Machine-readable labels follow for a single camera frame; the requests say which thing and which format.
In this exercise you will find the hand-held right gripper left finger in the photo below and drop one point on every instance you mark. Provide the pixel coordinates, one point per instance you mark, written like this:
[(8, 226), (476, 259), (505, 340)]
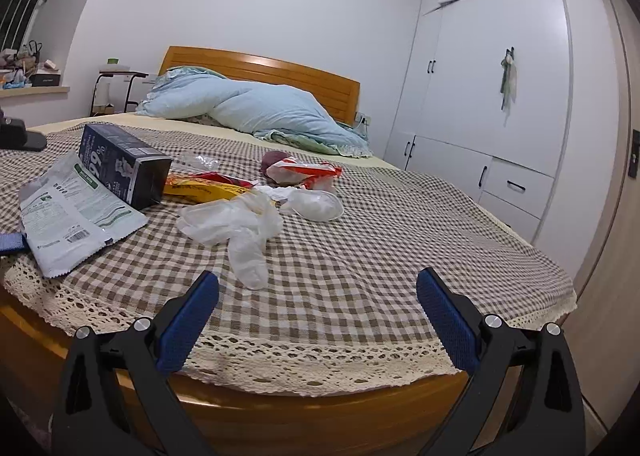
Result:
[(192, 321)]

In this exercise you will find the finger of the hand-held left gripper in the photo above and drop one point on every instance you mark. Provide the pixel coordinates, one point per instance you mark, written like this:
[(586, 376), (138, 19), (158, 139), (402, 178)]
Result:
[(11, 244), (20, 138)]

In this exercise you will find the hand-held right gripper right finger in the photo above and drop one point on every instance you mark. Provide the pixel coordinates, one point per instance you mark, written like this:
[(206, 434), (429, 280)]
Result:
[(447, 321)]

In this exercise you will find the white green printed pouch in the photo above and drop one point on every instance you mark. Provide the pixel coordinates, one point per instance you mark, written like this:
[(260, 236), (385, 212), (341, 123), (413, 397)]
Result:
[(70, 216)]

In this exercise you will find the white disposable glove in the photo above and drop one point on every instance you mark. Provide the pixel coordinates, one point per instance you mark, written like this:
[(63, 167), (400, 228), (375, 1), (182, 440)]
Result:
[(240, 236)]

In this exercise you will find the dark blue milk carton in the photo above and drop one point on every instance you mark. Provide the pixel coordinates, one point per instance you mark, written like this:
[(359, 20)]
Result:
[(130, 170)]

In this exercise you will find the yellow snack bag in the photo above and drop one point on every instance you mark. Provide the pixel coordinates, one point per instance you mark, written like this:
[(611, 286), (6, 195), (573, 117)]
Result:
[(210, 192)]

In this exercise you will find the white tissue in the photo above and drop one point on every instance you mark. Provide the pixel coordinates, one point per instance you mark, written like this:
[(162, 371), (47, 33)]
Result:
[(275, 192)]

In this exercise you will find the clear plastic wrapper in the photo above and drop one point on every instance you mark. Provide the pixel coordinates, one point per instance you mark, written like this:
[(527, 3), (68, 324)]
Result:
[(200, 160)]

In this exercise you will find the white wad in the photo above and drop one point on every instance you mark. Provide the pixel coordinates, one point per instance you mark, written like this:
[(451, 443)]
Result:
[(315, 205)]

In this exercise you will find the light blue cloth bundle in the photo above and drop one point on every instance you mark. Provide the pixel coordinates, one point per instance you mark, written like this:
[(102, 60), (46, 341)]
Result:
[(14, 80)]

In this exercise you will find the black flat box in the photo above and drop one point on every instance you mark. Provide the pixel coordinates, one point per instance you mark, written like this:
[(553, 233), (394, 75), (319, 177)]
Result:
[(45, 78)]

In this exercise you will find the white window railing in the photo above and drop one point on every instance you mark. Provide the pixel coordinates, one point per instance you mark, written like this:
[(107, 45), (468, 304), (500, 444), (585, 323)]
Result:
[(20, 10)]

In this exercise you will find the wooden bed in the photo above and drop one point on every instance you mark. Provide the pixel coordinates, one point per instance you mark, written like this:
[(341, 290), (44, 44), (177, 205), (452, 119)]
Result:
[(300, 416)]

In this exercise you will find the purple round lump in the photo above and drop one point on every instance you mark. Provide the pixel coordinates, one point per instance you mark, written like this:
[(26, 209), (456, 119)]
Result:
[(272, 160)]

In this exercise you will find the red white snack wrapper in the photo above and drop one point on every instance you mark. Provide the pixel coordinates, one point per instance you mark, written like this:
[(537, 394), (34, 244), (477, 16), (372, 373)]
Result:
[(305, 169)]

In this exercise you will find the light blue duvet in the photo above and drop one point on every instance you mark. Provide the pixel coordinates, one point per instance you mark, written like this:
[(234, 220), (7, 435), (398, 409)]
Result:
[(260, 110)]

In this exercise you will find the grey hanging cloth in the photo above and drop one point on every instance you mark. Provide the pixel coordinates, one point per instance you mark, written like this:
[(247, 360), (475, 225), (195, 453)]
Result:
[(509, 80)]

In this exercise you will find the white wardrobe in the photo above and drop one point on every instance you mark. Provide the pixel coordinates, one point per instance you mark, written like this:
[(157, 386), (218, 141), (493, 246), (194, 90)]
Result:
[(475, 35)]

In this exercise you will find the black frame side table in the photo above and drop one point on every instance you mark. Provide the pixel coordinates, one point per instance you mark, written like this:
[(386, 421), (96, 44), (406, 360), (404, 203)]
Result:
[(120, 73)]

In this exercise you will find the wall socket with plug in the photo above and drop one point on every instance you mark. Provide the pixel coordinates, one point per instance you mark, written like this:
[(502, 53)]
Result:
[(362, 119)]

